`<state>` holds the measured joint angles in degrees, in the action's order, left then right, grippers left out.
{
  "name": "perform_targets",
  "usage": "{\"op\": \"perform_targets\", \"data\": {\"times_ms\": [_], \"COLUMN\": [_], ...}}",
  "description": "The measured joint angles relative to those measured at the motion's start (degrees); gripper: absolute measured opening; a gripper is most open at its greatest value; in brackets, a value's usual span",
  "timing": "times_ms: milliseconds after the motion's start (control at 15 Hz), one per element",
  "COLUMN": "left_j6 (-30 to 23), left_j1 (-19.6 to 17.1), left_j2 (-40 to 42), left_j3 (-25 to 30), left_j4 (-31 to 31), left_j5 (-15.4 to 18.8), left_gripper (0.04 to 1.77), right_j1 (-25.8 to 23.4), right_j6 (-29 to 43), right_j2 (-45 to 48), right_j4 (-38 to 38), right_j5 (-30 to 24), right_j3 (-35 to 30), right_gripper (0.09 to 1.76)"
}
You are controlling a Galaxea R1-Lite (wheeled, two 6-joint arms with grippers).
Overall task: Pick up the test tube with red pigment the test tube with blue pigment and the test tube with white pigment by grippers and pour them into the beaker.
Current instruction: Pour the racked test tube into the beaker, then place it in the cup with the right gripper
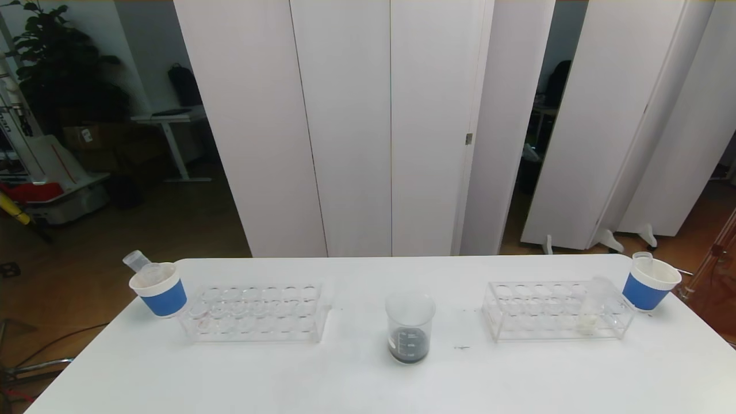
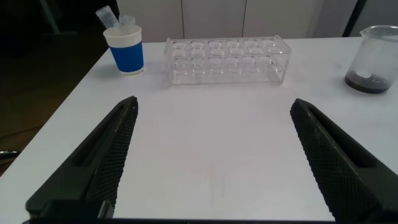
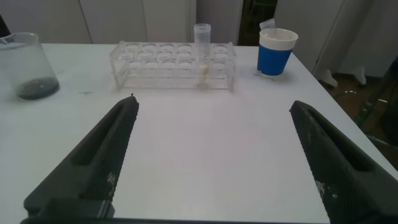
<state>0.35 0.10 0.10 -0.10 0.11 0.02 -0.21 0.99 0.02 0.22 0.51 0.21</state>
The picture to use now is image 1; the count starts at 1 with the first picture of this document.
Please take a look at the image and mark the test tube with pale liquid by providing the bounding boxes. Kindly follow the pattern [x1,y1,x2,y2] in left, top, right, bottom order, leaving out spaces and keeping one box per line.
[578,276,614,335]

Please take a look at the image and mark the clear glass beaker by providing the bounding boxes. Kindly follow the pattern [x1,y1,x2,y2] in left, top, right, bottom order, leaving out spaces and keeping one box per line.
[385,291,436,366]

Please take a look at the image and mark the clear plastic test tube rack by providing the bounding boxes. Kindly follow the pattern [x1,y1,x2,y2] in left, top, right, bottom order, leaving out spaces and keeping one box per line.
[178,282,332,344]
[482,280,637,343]

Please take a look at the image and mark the white folding partition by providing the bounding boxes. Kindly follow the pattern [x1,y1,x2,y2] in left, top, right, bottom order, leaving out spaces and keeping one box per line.
[174,0,556,258]
[520,0,736,255]

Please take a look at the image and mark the black backpack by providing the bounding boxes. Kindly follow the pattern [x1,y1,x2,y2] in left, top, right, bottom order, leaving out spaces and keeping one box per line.
[167,63,204,108]

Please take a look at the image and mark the white standing desk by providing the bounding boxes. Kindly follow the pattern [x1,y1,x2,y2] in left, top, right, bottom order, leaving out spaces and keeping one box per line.
[131,106,212,183]

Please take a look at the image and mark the blue white paper cup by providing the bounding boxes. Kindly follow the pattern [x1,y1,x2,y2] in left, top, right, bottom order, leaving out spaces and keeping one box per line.
[622,256,683,312]
[129,262,188,319]

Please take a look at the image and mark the black office chair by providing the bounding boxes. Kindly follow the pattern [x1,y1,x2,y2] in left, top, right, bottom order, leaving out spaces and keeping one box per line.
[543,59,573,108]

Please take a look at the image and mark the brown cardboard box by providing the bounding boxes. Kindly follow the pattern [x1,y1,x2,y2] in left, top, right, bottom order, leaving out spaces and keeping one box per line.
[62,124,118,155]

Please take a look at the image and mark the white machine base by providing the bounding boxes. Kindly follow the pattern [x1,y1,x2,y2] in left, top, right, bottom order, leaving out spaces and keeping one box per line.
[0,52,111,226]

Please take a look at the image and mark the red box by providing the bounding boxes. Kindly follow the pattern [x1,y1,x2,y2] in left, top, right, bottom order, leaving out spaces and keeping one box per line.
[0,182,64,205]

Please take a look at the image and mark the dark green potted plant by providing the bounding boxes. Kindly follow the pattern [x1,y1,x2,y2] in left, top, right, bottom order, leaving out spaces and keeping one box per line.
[3,0,132,139]

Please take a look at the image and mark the yellow handled tool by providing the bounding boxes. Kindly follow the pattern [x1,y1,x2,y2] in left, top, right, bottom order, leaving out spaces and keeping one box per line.
[0,191,32,226]

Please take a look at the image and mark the metal chair frame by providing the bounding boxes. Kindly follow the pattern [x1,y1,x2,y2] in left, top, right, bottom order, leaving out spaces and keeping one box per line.
[0,319,75,406]

